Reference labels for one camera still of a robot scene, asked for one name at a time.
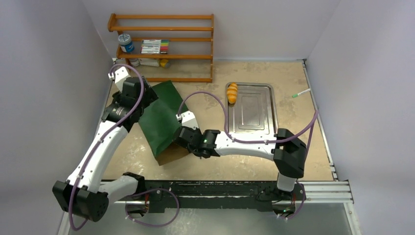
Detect silver metal tray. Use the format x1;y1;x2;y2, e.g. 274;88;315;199
226;82;278;136

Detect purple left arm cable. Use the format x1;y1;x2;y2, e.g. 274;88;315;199
67;63;145;232

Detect orange wooden shelf rack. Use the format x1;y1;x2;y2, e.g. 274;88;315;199
107;13;214;83

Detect green brown paper bag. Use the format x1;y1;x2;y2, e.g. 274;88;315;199
139;81;188;165

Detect white small box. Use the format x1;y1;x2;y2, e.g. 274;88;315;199
138;58;160;67

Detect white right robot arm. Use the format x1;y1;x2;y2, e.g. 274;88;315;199
173;126;308;199

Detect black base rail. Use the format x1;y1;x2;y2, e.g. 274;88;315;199
122;180;306;214

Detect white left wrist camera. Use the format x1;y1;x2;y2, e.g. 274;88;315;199
108;64;131;92

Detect orange fake bread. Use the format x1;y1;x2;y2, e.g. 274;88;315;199
226;82;238;104

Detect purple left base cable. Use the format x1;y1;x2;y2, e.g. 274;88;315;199
124;188;180;228

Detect blue white jar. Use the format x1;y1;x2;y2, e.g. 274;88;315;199
117;33;135;53

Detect yellow small bottle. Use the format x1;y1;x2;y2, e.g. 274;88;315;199
159;59;170;69

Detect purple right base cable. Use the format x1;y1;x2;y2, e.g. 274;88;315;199
276;181;307;222

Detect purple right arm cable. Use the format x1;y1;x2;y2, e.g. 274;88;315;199
176;91;320;153

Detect small grey jar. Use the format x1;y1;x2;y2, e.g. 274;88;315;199
129;58;140;67

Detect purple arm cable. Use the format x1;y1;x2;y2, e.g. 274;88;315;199
67;63;145;232
176;91;320;153

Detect pack of coloured markers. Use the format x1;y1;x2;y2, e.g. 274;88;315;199
140;39;170;54

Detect green white marker pen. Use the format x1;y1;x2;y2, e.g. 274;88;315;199
292;88;311;98

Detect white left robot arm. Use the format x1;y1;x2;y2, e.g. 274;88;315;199
52;77;158;222

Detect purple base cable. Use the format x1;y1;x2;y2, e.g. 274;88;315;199
276;181;307;222
124;188;180;228

